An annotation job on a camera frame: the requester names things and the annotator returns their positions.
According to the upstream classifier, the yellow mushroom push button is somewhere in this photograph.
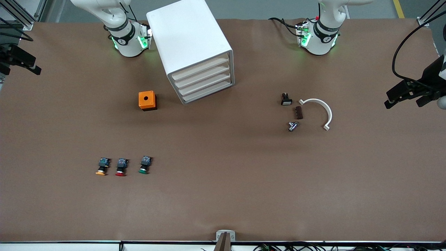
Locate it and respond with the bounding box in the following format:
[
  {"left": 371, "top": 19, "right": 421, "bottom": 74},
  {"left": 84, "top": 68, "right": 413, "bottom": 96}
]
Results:
[{"left": 95, "top": 158, "right": 111, "bottom": 176}]

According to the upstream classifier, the beige cabinet drawer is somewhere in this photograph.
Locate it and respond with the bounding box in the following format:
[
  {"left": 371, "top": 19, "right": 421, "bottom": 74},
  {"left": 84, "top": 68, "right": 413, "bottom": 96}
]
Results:
[
  {"left": 171, "top": 56, "right": 230, "bottom": 82},
  {"left": 174, "top": 63, "right": 231, "bottom": 89},
  {"left": 180, "top": 77, "right": 233, "bottom": 103},
  {"left": 177, "top": 70, "right": 232, "bottom": 96}
]

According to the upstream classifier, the orange push button box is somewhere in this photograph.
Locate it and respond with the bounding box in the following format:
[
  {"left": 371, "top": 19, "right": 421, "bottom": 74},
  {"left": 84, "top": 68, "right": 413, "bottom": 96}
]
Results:
[{"left": 138, "top": 91, "right": 157, "bottom": 111}]

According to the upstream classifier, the red mushroom push button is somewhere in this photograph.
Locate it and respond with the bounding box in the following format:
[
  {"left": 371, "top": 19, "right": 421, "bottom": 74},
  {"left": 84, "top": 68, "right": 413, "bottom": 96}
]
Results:
[{"left": 115, "top": 158, "right": 129, "bottom": 177}]

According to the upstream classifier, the green mushroom push button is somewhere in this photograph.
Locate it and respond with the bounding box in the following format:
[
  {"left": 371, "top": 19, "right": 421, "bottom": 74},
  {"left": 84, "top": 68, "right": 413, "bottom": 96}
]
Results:
[{"left": 138, "top": 156, "right": 153, "bottom": 174}]

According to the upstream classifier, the white drawer cabinet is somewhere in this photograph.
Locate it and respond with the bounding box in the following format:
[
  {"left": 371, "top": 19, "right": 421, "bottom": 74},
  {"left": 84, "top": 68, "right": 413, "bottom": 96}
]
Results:
[{"left": 146, "top": 0, "right": 234, "bottom": 105}]

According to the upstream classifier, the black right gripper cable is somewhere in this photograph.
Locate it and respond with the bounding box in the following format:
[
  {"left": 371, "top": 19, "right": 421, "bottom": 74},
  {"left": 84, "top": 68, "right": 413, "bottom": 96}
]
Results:
[{"left": 0, "top": 17, "right": 34, "bottom": 42}]

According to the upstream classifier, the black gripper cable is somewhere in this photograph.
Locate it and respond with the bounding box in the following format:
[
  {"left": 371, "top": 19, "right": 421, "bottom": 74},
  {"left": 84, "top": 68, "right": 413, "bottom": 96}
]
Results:
[
  {"left": 0, "top": 17, "right": 34, "bottom": 42},
  {"left": 392, "top": 21, "right": 434, "bottom": 84}
]

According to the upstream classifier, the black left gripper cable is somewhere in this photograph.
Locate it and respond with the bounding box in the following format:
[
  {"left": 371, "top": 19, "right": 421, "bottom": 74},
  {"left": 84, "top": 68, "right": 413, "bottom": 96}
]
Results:
[{"left": 392, "top": 21, "right": 434, "bottom": 84}]

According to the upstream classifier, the aluminium frame post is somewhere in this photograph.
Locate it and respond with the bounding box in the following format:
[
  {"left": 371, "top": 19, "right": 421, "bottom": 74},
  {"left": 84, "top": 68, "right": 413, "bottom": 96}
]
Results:
[
  {"left": 417, "top": 0, "right": 446, "bottom": 28},
  {"left": 0, "top": 0, "right": 47, "bottom": 31}
]

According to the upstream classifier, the white curved plastic bracket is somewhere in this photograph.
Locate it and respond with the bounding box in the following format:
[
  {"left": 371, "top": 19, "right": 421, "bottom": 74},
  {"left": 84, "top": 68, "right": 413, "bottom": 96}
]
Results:
[{"left": 299, "top": 98, "right": 333, "bottom": 131}]

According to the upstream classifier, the black arm base cable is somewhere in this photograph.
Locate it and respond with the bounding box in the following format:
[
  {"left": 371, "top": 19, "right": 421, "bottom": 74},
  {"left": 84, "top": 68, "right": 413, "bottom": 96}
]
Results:
[{"left": 268, "top": 17, "right": 301, "bottom": 37}]

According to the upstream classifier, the white table edge rail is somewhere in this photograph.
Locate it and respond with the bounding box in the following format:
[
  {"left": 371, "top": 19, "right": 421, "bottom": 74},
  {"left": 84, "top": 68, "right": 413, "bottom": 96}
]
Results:
[{"left": 0, "top": 241, "right": 446, "bottom": 251}]

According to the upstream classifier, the black cable bundle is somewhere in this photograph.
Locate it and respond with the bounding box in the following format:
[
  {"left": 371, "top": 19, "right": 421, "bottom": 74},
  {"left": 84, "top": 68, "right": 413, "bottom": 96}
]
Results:
[{"left": 253, "top": 242, "right": 446, "bottom": 251}]

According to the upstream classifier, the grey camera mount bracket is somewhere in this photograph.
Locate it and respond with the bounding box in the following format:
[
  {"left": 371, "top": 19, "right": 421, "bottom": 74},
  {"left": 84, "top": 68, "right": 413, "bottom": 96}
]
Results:
[{"left": 213, "top": 229, "right": 236, "bottom": 251}]

